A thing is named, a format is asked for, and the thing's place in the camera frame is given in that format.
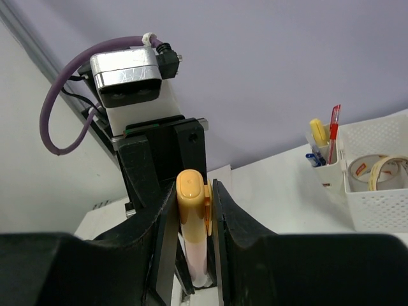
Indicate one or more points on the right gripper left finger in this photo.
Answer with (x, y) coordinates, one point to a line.
(130, 264)

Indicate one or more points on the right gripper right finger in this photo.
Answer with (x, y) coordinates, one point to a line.
(256, 266)

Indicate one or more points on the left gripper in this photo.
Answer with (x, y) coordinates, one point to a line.
(151, 154)

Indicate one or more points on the orange marker cap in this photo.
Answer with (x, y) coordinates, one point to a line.
(194, 198)

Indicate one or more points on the blue gel pen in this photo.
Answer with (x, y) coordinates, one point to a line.
(313, 160)

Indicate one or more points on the clear tape roll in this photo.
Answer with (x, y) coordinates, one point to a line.
(359, 171)

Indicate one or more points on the yellow highlighter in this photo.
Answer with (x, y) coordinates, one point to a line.
(318, 132)

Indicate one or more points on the red gel pen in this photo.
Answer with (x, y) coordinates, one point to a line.
(334, 125)

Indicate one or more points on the cream side compartment holder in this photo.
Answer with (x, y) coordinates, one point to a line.
(330, 175)

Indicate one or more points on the white perforated storage basket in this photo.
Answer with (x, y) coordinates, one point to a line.
(383, 208)

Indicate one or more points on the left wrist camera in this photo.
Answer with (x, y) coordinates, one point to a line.
(133, 85)

